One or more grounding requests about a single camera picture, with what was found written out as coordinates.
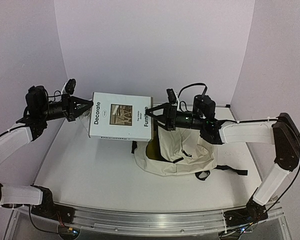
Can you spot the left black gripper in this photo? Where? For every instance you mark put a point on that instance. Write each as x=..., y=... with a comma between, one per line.
x=68, y=107

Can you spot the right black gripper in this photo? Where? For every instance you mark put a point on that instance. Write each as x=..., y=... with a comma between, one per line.
x=168, y=116

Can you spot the white Decorate furniture book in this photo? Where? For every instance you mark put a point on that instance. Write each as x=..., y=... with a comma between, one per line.
x=120, y=117

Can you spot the yellow plastic folder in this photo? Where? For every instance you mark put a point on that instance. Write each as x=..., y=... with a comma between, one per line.
x=153, y=151

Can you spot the beige canvas backpack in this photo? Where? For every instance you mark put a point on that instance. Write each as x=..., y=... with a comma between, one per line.
x=183, y=152

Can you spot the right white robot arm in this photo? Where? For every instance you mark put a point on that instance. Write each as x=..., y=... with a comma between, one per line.
x=106, y=177

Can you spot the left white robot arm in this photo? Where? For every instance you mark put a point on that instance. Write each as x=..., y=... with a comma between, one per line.
x=20, y=135

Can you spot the aluminium table edge rail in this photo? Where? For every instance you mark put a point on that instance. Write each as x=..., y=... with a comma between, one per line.
x=207, y=103

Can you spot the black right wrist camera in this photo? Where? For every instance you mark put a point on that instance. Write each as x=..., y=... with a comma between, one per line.
x=174, y=98

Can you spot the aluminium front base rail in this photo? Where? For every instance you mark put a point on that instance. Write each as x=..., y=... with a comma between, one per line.
x=82, y=223

